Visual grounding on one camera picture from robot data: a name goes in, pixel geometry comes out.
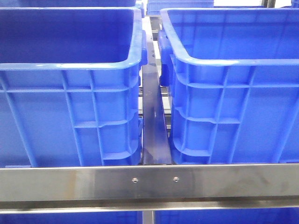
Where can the blue plastic crate left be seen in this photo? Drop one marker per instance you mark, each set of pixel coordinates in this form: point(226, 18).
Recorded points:
point(69, 85)

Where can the blue plastic crate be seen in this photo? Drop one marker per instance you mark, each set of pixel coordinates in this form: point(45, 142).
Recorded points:
point(69, 85)
point(233, 79)

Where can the blue plastic crate right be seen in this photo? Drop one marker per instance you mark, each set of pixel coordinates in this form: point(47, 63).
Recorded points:
point(233, 79)

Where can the blue crate rear centre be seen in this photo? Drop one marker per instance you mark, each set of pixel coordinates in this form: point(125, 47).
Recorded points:
point(154, 6)

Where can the blue crate lower left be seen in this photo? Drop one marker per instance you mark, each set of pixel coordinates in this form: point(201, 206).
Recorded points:
point(122, 217)

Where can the blue crate lower right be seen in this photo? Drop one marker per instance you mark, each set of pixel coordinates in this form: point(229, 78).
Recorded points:
point(229, 216)

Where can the blue crate rear left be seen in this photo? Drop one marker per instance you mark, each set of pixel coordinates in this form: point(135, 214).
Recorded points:
point(73, 3)

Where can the steel centre divider rail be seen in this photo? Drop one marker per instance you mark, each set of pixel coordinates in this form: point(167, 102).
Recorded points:
point(156, 149)

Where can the stainless steel front rail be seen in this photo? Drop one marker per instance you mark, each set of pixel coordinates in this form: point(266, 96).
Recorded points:
point(149, 187)

